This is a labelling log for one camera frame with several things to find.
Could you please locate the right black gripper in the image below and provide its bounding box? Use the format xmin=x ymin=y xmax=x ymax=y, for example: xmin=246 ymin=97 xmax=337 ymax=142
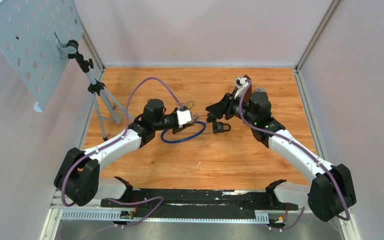
xmin=204 ymin=91 xmax=256 ymax=126

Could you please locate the perforated grey music stand plate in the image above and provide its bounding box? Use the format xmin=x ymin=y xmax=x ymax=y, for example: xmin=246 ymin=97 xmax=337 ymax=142
xmin=0 ymin=0 xmax=84 ymax=113

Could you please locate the brown wooden metronome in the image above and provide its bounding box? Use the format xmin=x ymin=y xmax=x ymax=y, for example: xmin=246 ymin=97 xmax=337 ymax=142
xmin=243 ymin=79 xmax=252 ymax=99

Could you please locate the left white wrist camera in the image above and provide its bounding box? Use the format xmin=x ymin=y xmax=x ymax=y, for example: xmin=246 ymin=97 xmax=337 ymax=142
xmin=175 ymin=107 xmax=194 ymax=127

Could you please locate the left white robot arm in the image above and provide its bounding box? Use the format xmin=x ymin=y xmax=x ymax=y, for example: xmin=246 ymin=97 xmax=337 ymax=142
xmin=53 ymin=98 xmax=200 ymax=207

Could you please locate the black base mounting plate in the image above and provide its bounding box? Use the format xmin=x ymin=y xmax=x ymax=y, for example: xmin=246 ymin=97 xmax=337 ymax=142
xmin=99 ymin=188 xmax=300 ymax=221

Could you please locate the glittery silver cylinder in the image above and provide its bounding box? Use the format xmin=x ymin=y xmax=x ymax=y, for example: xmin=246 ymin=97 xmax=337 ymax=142
xmin=255 ymin=87 xmax=266 ymax=93

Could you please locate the blue cable lock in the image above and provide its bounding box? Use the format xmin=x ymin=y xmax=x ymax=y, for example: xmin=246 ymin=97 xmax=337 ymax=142
xmin=159 ymin=120 xmax=207 ymax=145

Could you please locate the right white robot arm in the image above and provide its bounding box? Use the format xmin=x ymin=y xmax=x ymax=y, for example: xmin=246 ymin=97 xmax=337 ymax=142
xmin=205 ymin=91 xmax=357 ymax=222

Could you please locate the grey tripod stand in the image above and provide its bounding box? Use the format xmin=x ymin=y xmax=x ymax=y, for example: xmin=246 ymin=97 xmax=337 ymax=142
xmin=65 ymin=39 xmax=132 ymax=141

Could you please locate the black padlock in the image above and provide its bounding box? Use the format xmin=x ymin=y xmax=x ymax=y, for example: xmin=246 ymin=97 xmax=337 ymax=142
xmin=212 ymin=121 xmax=231 ymax=134

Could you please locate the small brass padlock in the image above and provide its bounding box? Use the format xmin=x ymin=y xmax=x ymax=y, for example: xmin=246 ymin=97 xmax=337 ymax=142
xmin=183 ymin=100 xmax=195 ymax=110

